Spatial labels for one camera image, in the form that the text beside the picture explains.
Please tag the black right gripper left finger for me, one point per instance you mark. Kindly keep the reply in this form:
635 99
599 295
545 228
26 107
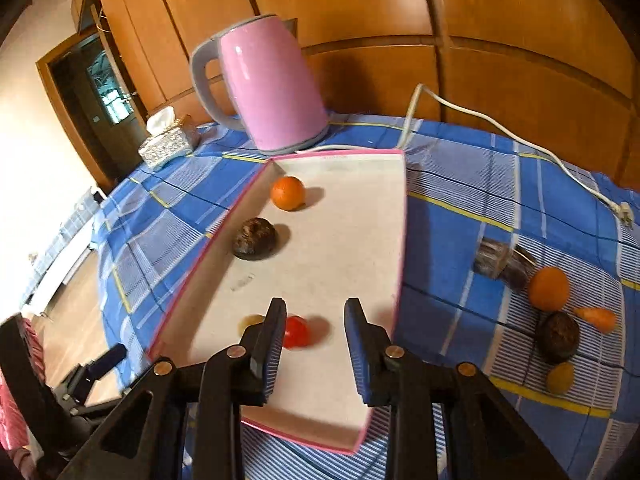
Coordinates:
143 437

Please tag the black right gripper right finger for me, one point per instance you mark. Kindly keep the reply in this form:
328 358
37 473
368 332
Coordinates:
486 438

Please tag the tan round fruit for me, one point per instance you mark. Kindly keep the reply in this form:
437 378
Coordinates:
249 320

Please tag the orange carrot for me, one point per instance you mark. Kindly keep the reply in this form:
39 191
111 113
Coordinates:
602 319

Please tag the red tomato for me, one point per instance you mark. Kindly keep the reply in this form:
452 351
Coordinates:
297 333

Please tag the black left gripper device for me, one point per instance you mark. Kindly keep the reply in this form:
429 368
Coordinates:
72 393

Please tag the yellowish fruit on cloth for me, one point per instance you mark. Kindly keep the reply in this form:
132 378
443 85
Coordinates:
560 378

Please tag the red cushioned chair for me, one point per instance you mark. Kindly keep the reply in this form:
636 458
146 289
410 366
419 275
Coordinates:
22 373

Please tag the dark brown fruit on cloth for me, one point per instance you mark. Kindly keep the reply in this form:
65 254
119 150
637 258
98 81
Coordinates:
557 338

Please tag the orange on tablecloth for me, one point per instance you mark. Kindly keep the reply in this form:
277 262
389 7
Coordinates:
549 289

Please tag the dark brown fruit in tray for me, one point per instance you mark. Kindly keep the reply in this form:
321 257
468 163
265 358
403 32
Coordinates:
255 239

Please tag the white pink-rimmed tray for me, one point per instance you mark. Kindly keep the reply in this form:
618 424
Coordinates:
346 241

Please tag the silver tissue box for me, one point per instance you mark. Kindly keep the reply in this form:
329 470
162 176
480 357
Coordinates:
170 136

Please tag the pink electric kettle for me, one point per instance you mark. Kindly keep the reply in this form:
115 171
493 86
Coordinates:
269 83

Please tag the wooden door frame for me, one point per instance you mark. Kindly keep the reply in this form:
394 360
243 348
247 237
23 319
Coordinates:
95 102

